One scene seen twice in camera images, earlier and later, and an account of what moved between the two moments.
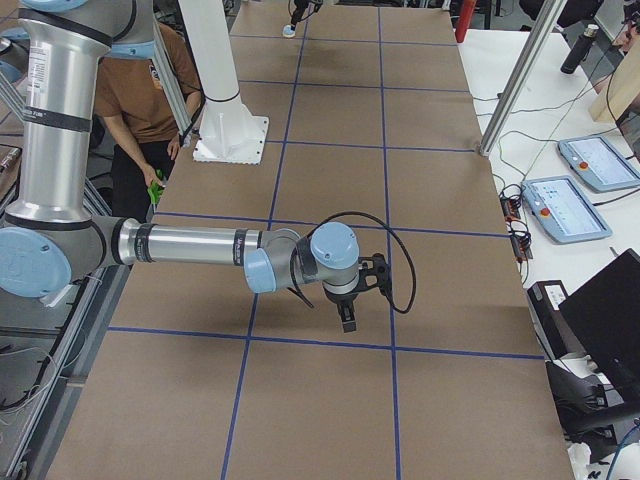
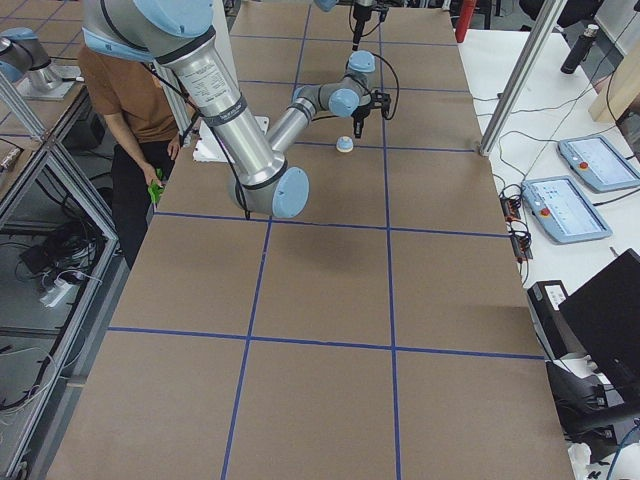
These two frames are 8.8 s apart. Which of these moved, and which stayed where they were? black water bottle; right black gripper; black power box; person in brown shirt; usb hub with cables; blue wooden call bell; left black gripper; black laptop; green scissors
Moved: blue wooden call bell; right black gripper; left black gripper
Stayed: usb hub with cables; black water bottle; black laptop; green scissors; black power box; person in brown shirt
